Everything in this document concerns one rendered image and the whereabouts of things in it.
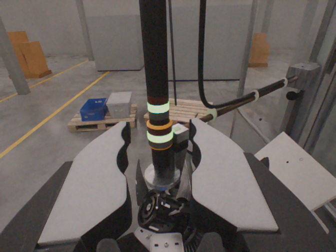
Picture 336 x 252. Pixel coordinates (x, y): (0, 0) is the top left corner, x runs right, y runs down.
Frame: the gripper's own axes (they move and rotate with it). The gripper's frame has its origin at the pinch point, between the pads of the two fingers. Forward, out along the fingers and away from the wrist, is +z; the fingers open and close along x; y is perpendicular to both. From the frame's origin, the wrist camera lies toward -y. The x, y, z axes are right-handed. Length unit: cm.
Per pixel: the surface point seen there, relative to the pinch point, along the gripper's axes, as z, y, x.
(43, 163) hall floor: 194, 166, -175
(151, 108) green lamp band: 14.3, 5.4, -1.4
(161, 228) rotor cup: 19.1, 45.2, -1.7
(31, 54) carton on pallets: 701, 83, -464
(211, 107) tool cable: 22.5, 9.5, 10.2
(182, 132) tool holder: 16.6, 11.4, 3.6
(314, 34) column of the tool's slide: 57, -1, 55
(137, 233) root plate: 23, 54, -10
